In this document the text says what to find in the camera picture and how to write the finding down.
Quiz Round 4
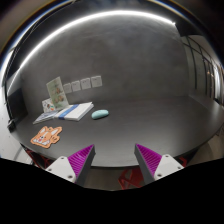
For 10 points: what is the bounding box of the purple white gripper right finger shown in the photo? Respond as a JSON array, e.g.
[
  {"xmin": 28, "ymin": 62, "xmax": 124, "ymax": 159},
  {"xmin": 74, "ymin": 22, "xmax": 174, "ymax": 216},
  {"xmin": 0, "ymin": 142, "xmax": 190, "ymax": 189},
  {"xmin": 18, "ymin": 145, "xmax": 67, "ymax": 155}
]
[{"xmin": 134, "ymin": 144, "xmax": 183, "ymax": 184}]

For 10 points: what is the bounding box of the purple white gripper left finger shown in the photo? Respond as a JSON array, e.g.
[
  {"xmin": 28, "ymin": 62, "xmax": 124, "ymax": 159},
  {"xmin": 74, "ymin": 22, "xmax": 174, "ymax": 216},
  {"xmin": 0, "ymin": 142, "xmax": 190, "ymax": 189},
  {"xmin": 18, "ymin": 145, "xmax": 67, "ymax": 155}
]
[{"xmin": 46, "ymin": 145, "xmax": 95, "ymax": 186}]

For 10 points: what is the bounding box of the orange corgi mouse pad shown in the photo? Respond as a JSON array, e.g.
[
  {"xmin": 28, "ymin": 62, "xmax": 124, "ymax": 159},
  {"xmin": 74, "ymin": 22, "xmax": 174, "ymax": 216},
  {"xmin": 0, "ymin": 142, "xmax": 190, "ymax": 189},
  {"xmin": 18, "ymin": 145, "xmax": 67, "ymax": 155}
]
[{"xmin": 30, "ymin": 126, "xmax": 62, "ymax": 148}]

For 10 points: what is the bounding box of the light teal computer mouse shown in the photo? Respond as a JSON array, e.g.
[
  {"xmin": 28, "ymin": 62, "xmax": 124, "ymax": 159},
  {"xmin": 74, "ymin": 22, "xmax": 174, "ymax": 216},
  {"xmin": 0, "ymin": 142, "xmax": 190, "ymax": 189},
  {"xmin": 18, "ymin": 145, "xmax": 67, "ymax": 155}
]
[{"xmin": 91, "ymin": 110, "xmax": 109, "ymax": 120}]

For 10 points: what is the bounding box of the red chair under table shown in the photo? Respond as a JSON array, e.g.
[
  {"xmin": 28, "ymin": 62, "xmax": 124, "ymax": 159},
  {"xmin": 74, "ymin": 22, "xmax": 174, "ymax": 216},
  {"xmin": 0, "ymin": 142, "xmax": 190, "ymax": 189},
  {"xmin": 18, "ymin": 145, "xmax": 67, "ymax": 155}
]
[{"xmin": 118, "ymin": 167, "xmax": 143, "ymax": 190}]

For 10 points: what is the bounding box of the red chair at left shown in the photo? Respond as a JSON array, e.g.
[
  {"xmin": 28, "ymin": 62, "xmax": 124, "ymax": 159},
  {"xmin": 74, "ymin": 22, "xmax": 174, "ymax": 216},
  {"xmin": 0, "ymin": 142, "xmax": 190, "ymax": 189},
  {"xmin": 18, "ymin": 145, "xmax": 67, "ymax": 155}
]
[{"xmin": 25, "ymin": 149, "xmax": 53, "ymax": 169}]

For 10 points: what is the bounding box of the white book with blue stripe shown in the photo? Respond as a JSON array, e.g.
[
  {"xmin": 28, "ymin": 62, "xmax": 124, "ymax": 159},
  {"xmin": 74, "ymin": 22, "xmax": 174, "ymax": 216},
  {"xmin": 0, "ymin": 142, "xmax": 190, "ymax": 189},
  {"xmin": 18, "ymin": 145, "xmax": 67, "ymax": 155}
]
[{"xmin": 55, "ymin": 102, "xmax": 94, "ymax": 121}]

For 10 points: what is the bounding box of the thin grey blue booklet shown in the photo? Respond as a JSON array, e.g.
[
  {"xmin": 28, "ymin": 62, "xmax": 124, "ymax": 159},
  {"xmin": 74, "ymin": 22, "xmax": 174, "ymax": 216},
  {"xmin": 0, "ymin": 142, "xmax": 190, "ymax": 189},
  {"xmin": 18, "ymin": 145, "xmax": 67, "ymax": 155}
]
[{"xmin": 34, "ymin": 111, "xmax": 57, "ymax": 124}]

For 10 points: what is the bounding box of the small standing illustrated card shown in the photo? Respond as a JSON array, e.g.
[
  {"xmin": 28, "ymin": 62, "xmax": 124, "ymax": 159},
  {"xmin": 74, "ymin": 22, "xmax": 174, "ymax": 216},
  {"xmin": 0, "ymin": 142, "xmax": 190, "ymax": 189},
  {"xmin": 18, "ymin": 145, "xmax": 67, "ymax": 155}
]
[{"xmin": 42, "ymin": 99, "xmax": 55, "ymax": 112}]

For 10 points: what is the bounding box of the large standing illustrated card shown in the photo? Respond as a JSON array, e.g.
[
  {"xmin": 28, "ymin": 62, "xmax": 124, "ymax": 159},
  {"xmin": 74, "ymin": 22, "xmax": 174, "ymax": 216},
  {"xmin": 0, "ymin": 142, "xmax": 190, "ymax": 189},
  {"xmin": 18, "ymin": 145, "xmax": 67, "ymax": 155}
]
[{"xmin": 46, "ymin": 77, "xmax": 69, "ymax": 110}]

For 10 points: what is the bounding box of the black framed glass partition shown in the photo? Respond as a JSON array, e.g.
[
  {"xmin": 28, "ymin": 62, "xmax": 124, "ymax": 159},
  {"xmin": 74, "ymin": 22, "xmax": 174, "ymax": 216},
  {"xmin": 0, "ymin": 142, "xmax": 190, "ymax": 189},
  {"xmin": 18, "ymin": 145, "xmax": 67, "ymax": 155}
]
[{"xmin": 182, "ymin": 35, "xmax": 224, "ymax": 105}]

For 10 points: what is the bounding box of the curved white ceiling light strip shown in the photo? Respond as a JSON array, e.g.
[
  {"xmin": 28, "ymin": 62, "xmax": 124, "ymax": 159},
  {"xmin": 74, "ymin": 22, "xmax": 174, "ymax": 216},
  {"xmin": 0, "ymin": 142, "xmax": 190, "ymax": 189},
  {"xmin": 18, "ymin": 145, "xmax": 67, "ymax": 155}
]
[{"xmin": 7, "ymin": 10, "xmax": 176, "ymax": 93}]

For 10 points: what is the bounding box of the white wall socket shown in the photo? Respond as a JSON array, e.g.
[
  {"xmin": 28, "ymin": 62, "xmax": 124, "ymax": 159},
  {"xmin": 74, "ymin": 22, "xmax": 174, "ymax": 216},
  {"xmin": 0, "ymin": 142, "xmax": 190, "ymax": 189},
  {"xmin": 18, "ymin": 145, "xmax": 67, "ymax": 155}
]
[
  {"xmin": 80, "ymin": 78, "xmax": 91, "ymax": 90},
  {"xmin": 71, "ymin": 81, "xmax": 81, "ymax": 92},
  {"xmin": 63, "ymin": 83, "xmax": 72, "ymax": 94},
  {"xmin": 91, "ymin": 76, "xmax": 102, "ymax": 88}
]

